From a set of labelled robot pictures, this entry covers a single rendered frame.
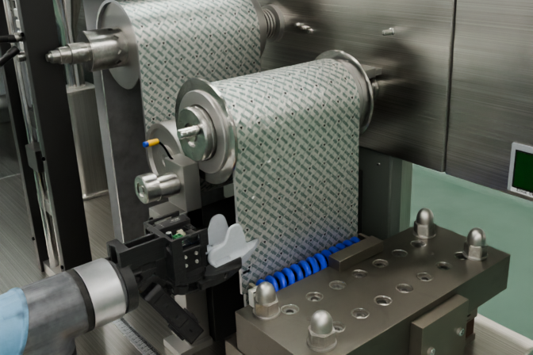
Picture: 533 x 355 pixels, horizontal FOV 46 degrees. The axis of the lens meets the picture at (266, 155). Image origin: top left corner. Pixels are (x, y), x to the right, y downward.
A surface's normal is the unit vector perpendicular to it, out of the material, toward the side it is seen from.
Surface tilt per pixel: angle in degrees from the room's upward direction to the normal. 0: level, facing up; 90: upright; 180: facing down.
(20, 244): 0
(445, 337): 90
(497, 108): 90
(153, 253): 90
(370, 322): 0
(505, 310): 0
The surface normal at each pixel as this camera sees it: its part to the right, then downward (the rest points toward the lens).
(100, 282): 0.41, -0.51
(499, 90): -0.78, 0.24
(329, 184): 0.62, 0.25
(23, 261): -0.04, -0.94
